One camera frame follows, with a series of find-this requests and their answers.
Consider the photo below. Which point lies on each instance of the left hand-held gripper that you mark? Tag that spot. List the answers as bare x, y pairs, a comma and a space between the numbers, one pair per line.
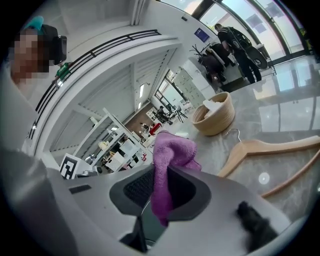
68, 167

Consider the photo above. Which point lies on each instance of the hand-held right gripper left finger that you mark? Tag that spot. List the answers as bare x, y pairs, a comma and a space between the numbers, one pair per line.
100, 205

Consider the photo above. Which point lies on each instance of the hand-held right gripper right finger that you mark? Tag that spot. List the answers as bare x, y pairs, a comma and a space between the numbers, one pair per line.
215, 225

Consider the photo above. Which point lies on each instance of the purple cloth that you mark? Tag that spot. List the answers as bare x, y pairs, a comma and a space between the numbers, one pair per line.
170, 150

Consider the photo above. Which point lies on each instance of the white shelving unit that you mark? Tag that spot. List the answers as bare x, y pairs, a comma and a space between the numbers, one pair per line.
117, 123

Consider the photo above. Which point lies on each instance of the woven round basket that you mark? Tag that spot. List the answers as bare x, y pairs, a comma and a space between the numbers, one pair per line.
217, 122

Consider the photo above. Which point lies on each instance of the rectangular ceiling light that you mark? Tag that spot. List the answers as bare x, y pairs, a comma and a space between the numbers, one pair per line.
141, 91

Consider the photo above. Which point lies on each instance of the black railing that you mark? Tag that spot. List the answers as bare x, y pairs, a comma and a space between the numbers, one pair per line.
93, 53

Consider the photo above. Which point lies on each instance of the person's head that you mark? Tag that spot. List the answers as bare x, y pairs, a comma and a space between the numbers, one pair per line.
30, 55

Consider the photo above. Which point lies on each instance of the white locker cabinet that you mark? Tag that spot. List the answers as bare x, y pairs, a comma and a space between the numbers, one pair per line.
192, 85

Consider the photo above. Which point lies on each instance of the black framed window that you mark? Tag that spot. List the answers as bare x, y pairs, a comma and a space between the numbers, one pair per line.
205, 8

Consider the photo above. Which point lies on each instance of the black head-mounted camera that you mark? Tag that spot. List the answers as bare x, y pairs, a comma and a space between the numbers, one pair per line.
58, 50

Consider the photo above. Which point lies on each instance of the blue wall poster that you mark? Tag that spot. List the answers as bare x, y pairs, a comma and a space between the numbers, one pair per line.
201, 34

